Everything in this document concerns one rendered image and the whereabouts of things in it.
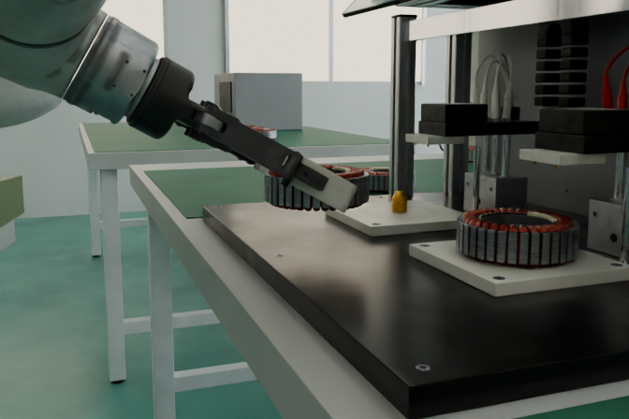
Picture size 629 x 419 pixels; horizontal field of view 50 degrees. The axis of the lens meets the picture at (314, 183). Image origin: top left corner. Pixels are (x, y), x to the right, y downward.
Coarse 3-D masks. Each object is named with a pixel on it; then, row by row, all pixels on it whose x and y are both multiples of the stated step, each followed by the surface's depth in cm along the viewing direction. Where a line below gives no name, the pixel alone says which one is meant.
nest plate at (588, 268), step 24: (432, 264) 64; (456, 264) 61; (480, 264) 61; (576, 264) 61; (600, 264) 61; (624, 264) 61; (480, 288) 57; (504, 288) 55; (528, 288) 56; (552, 288) 57
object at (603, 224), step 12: (600, 204) 70; (612, 204) 68; (600, 216) 70; (612, 216) 69; (588, 228) 72; (600, 228) 70; (612, 228) 69; (588, 240) 72; (600, 240) 70; (612, 240) 69; (612, 252) 69
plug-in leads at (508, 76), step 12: (492, 60) 90; (504, 60) 92; (504, 72) 91; (480, 96) 89; (492, 96) 87; (504, 96) 93; (516, 96) 92; (492, 108) 87; (504, 108) 89; (516, 108) 92; (504, 120) 89
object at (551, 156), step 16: (544, 112) 66; (560, 112) 64; (576, 112) 62; (592, 112) 61; (608, 112) 62; (624, 112) 63; (544, 128) 66; (560, 128) 64; (576, 128) 62; (592, 128) 62; (608, 128) 62; (624, 128) 63; (544, 144) 66; (560, 144) 64; (576, 144) 62; (592, 144) 62; (608, 144) 62; (624, 144) 63; (528, 160) 65; (544, 160) 63; (560, 160) 61; (576, 160) 62; (592, 160) 62; (624, 160) 70; (624, 176) 70
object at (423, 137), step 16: (432, 112) 87; (448, 112) 84; (464, 112) 85; (480, 112) 86; (432, 128) 87; (448, 128) 84; (464, 128) 85; (480, 128) 86; (496, 128) 86; (512, 128) 87; (528, 128) 88; (432, 144) 84; (496, 144) 90; (496, 160) 91
